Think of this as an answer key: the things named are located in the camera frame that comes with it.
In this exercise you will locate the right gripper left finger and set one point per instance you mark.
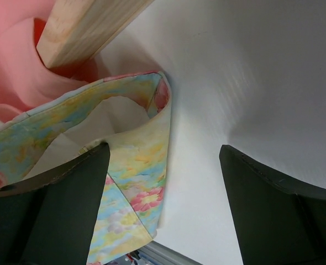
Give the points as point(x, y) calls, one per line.
point(50, 218)

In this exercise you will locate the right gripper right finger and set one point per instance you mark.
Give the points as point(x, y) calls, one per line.
point(278, 219)

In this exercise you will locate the floral pastel skirt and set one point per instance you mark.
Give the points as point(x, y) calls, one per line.
point(131, 114)

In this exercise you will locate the pink skirt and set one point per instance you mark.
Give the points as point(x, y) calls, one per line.
point(25, 82)

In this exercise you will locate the wooden clothes rack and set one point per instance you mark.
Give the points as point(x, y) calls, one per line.
point(77, 30)

